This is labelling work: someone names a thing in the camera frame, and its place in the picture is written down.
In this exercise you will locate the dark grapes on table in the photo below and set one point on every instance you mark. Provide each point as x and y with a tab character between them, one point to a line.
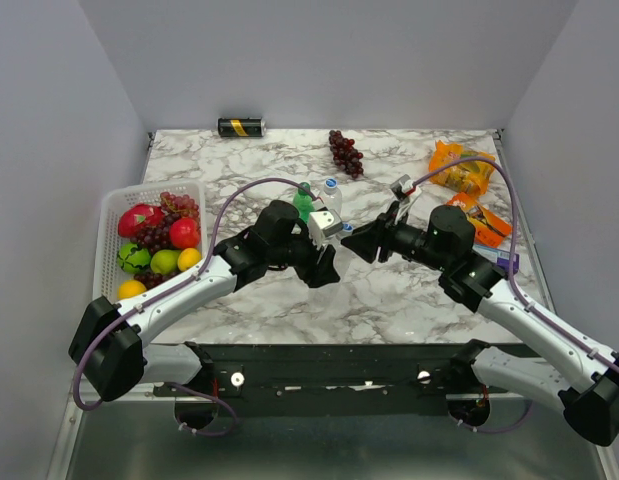
345	156

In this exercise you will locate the yellow lemon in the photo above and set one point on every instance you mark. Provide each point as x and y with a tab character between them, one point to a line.
188	258

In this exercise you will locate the orange razor package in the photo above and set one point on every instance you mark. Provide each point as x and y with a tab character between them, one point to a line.
490	230

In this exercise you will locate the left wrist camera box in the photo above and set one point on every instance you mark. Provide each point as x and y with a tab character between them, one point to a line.
322	225

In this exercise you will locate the red apple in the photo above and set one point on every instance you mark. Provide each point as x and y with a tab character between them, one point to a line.
185	233

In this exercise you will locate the green plastic bottle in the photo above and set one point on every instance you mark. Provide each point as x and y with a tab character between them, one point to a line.
303	201

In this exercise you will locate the black gold battery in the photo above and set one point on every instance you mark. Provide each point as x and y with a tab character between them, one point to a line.
241	127

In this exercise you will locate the black mounting rail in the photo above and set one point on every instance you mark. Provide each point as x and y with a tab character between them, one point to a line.
343	380

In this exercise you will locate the basket grapes lower bunch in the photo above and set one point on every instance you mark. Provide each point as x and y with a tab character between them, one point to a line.
151	280

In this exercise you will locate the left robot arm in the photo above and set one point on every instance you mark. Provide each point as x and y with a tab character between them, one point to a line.
114	348

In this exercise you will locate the green watermelon toy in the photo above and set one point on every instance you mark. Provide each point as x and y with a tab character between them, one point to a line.
133	259

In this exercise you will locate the orange fruit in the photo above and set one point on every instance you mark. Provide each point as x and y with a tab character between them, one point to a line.
130	288

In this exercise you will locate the purple small box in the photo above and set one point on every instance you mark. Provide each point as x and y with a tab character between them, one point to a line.
499	257

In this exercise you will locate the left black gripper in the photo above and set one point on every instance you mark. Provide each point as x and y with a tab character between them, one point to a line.
323	267

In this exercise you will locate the red dragon fruit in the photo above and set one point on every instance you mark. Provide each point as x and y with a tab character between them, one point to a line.
138	217

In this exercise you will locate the basket grapes bunch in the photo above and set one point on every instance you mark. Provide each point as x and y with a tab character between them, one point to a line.
151	280
174	207

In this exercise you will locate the green pear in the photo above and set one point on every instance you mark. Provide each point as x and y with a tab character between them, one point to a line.
165	262

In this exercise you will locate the clear bottle blue cap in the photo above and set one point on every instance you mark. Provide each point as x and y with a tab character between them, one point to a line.
331	195

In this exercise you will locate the orange snack bag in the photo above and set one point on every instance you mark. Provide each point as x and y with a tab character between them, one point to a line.
471	177

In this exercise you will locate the basket grapes upper bunch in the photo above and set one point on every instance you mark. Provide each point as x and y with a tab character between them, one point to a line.
174	207

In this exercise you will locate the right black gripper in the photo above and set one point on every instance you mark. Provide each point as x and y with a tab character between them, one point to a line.
380	233

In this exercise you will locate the white plastic basket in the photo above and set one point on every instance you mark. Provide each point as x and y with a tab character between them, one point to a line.
107	275

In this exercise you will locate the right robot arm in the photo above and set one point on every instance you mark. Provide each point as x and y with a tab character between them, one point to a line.
574	374

